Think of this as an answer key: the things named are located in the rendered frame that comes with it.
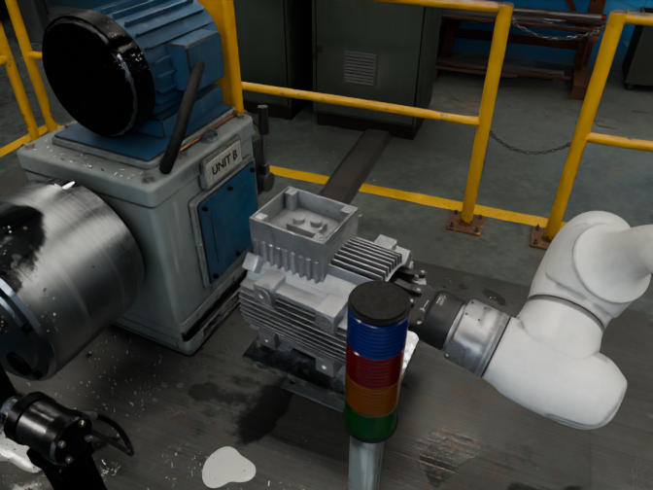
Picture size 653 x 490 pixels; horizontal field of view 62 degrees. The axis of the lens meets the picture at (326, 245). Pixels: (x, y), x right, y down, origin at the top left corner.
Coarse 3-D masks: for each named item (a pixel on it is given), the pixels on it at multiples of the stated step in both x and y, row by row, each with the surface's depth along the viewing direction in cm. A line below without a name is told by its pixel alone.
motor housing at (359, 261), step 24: (360, 240) 79; (264, 264) 78; (336, 264) 74; (360, 264) 73; (384, 264) 74; (288, 288) 76; (312, 288) 75; (336, 288) 74; (264, 312) 78; (288, 312) 76; (312, 312) 74; (288, 336) 79; (312, 336) 75; (336, 336) 73; (336, 360) 75
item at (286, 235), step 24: (288, 192) 81; (264, 216) 76; (288, 216) 81; (312, 216) 81; (336, 216) 80; (264, 240) 76; (288, 240) 74; (312, 240) 71; (336, 240) 74; (288, 264) 76; (312, 264) 74
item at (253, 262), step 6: (402, 252) 78; (408, 252) 78; (246, 258) 78; (252, 258) 77; (258, 258) 77; (402, 258) 78; (408, 258) 78; (246, 264) 77; (252, 264) 77; (258, 264) 77; (408, 264) 80; (252, 270) 77; (258, 270) 78
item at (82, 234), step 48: (48, 192) 77; (0, 240) 69; (48, 240) 72; (96, 240) 77; (0, 288) 67; (48, 288) 70; (96, 288) 76; (0, 336) 75; (48, 336) 70; (96, 336) 82
